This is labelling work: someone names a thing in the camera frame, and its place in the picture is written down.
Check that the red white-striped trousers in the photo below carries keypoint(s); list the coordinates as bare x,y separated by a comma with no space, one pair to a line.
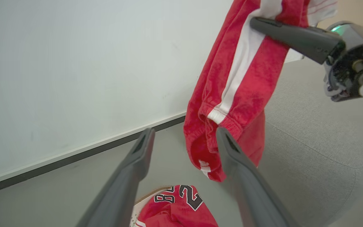
238,94

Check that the white laundry basket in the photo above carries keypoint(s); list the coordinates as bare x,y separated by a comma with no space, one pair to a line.
139,206

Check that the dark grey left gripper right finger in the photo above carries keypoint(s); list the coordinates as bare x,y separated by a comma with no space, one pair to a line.
247,189

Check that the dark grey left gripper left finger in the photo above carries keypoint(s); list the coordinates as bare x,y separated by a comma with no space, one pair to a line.
128,183

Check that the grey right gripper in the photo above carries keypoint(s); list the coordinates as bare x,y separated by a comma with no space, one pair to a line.
354,60

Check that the grey fabric sofa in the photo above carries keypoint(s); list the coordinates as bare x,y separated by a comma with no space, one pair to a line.
320,142

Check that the red jersey with black numbers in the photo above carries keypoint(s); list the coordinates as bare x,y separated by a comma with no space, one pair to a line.
176,209

